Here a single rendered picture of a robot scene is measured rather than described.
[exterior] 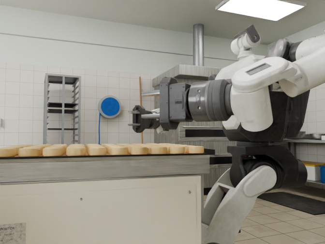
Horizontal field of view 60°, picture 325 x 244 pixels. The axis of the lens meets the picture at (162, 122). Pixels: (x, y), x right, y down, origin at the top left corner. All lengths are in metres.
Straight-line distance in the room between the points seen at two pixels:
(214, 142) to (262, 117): 4.09
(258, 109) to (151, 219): 0.44
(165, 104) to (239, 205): 0.54
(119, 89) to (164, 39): 1.35
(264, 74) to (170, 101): 0.21
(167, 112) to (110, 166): 0.25
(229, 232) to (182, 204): 0.28
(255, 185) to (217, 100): 0.54
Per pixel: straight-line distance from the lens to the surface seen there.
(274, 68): 0.57
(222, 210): 1.04
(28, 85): 5.04
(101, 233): 0.82
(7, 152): 0.78
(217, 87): 0.58
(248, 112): 0.58
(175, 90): 0.63
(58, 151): 0.77
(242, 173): 1.07
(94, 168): 0.79
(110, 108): 4.93
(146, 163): 0.81
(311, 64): 0.62
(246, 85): 0.54
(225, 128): 1.12
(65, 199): 0.79
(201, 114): 0.59
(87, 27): 5.33
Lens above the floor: 0.96
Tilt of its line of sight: 3 degrees up
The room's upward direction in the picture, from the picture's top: straight up
